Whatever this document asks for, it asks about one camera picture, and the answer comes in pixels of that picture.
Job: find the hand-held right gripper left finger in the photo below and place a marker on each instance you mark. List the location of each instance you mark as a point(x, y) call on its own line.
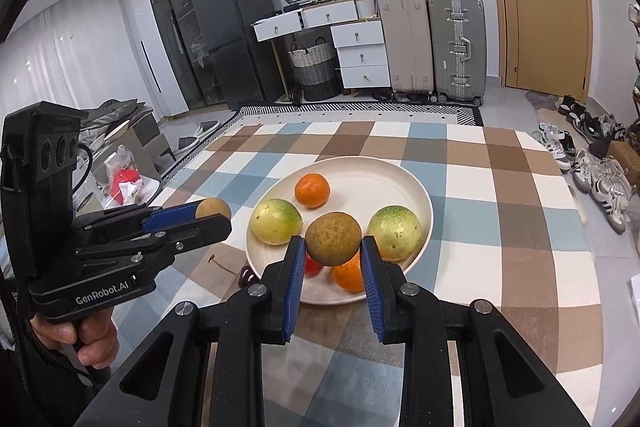
point(294, 287)

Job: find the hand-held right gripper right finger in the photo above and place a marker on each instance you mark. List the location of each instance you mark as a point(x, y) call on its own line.
point(372, 287)

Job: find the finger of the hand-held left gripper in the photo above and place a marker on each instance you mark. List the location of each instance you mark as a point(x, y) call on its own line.
point(200, 232)
point(170, 216)

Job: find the orange mandarin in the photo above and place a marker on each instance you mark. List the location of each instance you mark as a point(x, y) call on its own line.
point(312, 190)
point(350, 278)

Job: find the brown round pear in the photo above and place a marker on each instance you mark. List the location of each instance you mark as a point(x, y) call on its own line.
point(333, 239)
point(214, 208)

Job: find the red tomato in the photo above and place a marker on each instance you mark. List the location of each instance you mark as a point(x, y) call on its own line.
point(313, 267)

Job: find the dark plum with stem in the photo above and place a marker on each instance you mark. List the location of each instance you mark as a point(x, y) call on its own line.
point(246, 278)

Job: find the green yellow guava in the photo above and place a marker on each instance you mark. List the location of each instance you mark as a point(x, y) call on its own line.
point(276, 222)
point(395, 232)

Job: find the cream round plate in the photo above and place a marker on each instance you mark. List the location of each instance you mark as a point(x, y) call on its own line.
point(360, 187)

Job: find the person's left hand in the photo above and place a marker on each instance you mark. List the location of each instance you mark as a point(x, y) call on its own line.
point(97, 342)

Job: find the plastic bag with red item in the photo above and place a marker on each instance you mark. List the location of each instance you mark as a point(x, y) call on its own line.
point(127, 179)

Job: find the grey slipper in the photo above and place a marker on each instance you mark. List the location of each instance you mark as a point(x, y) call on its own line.
point(192, 144)
point(209, 127)

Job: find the dark grey storage box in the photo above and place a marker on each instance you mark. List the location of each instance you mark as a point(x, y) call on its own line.
point(152, 137)

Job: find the white bowl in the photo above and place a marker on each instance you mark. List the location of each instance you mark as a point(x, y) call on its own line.
point(119, 130)

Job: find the grey cloth pile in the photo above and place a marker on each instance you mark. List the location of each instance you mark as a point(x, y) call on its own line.
point(115, 112)

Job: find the checkered tablecloth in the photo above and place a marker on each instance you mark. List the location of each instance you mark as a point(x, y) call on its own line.
point(500, 257)

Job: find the white curtain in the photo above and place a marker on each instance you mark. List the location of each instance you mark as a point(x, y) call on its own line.
point(75, 57)

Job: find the white wardrobe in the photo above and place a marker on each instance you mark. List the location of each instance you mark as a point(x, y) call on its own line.
point(145, 47)

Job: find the black white patterned rug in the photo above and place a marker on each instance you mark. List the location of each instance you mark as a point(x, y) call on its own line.
point(360, 113)

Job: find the black refrigerator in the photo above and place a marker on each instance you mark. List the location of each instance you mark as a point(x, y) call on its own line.
point(235, 32)

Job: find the woven laundry basket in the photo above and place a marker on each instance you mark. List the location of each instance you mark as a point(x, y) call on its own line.
point(314, 72)

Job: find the dark glass cabinet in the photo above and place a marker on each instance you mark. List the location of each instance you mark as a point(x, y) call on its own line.
point(170, 7)

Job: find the white drawer cabinet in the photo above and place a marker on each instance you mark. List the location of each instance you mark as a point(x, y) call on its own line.
point(361, 57)

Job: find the white vanity desk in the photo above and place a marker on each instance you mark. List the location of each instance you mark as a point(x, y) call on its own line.
point(305, 19)

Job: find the beige suitcase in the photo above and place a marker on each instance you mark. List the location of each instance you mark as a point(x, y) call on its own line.
point(405, 47)

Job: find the silver suitcase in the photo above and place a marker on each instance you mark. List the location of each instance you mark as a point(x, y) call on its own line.
point(457, 49)

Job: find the pile of shoes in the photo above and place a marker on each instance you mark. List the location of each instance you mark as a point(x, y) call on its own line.
point(595, 167)

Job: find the grey door mat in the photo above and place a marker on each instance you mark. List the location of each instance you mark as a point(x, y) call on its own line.
point(545, 101)

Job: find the white plastic bag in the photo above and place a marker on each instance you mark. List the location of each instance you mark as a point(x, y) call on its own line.
point(634, 299)

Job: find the white ribbed container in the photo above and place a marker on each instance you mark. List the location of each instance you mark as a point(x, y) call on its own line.
point(366, 7)

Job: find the brown woven box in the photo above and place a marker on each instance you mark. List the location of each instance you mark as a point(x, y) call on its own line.
point(624, 162)

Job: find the shoe rack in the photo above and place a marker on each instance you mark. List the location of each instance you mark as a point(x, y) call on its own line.
point(635, 72)

